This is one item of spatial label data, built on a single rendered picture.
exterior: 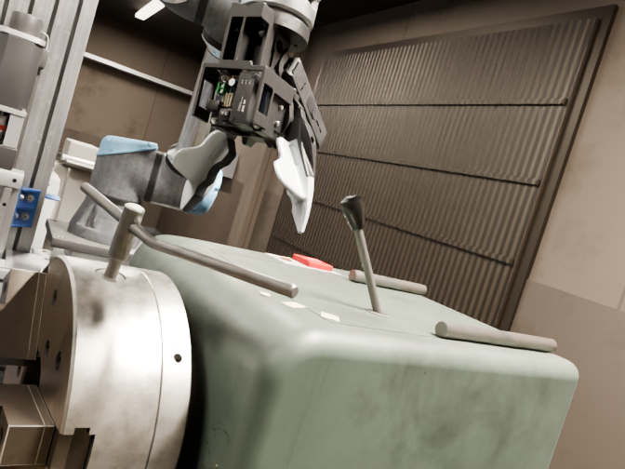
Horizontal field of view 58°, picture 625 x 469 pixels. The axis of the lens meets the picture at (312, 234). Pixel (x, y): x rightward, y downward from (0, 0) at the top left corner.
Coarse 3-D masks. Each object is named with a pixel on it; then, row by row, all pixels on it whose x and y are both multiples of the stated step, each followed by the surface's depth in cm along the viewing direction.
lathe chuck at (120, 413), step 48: (48, 288) 66; (96, 288) 59; (144, 288) 64; (48, 336) 61; (96, 336) 55; (144, 336) 58; (48, 384) 57; (96, 384) 54; (144, 384) 56; (96, 432) 53; (144, 432) 56
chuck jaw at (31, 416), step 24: (0, 384) 59; (24, 384) 60; (0, 408) 54; (24, 408) 55; (0, 432) 53; (24, 432) 51; (48, 432) 52; (0, 456) 51; (24, 456) 52; (48, 456) 53; (72, 456) 53
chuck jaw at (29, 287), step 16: (16, 272) 66; (32, 272) 67; (16, 288) 65; (32, 288) 66; (0, 304) 63; (16, 304) 64; (32, 304) 66; (0, 320) 63; (16, 320) 64; (32, 320) 65; (0, 336) 62; (16, 336) 63; (32, 336) 64; (0, 352) 62; (16, 352) 63; (32, 352) 64
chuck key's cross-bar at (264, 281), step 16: (96, 192) 65; (112, 208) 63; (144, 240) 59; (160, 240) 58; (176, 256) 56; (192, 256) 55; (208, 256) 54; (224, 272) 52; (240, 272) 51; (256, 272) 50; (272, 288) 49; (288, 288) 48
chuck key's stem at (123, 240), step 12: (132, 204) 61; (132, 216) 60; (120, 228) 61; (120, 240) 61; (132, 240) 62; (108, 252) 62; (120, 252) 61; (108, 264) 62; (120, 264) 62; (108, 276) 62
